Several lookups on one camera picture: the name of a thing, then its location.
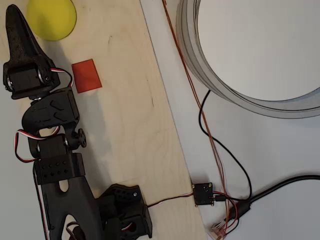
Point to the yellow round sponge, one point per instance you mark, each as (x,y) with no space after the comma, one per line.
(50,17)

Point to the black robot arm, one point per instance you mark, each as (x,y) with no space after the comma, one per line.
(70,200)

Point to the red square plate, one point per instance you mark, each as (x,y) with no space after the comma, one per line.
(86,75)

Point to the light plywood board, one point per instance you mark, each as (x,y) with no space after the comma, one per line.
(125,125)

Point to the small black controller board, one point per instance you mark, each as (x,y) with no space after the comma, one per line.
(203,193)

